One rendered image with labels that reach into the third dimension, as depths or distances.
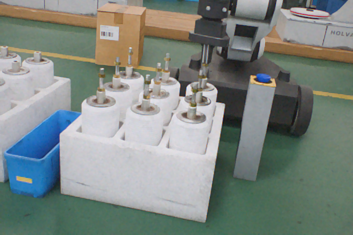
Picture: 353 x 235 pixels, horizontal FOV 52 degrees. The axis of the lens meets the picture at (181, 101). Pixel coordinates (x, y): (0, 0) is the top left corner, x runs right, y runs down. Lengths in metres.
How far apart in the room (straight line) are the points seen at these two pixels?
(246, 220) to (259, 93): 0.35
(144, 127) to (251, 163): 0.39
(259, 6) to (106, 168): 0.74
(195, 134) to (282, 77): 0.66
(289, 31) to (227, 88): 1.63
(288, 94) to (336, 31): 1.66
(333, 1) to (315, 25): 2.40
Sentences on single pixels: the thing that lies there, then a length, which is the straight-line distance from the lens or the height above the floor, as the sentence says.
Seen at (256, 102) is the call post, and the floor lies 0.26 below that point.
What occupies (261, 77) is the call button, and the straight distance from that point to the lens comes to 1.05.
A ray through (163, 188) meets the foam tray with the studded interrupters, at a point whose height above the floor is 0.08.
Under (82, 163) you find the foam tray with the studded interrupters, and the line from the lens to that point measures 0.97.
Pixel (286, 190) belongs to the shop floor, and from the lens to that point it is 1.17.
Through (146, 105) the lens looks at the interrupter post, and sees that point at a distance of 0.91.
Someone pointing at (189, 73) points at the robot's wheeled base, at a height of 0.20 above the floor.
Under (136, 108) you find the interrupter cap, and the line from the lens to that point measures 0.92.
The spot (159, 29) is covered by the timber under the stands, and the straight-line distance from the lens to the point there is 2.92.
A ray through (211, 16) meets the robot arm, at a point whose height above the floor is 0.47.
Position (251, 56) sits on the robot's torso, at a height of 0.25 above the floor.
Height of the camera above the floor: 0.62
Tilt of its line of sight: 22 degrees down
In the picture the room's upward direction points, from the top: 7 degrees clockwise
